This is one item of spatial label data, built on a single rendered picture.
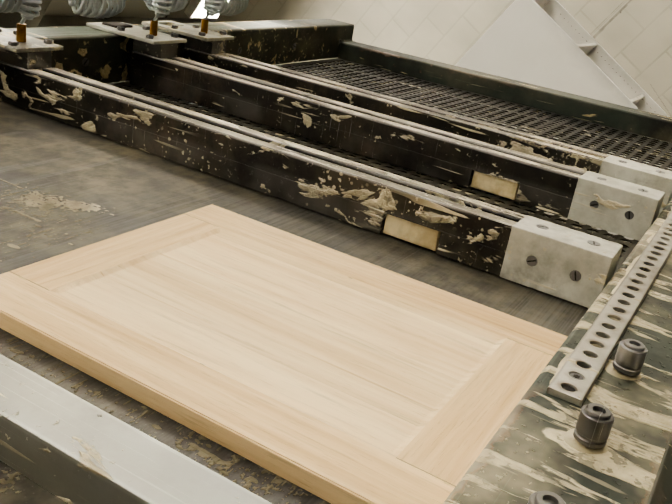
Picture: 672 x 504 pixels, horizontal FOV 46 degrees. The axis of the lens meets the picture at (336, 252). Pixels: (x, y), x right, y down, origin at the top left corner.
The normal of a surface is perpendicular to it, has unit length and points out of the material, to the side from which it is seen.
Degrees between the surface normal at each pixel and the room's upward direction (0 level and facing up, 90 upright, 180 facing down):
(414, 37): 90
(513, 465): 58
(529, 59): 90
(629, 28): 90
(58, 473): 90
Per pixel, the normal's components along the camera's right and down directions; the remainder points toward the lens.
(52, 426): 0.15, -0.91
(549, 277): -0.50, 0.26
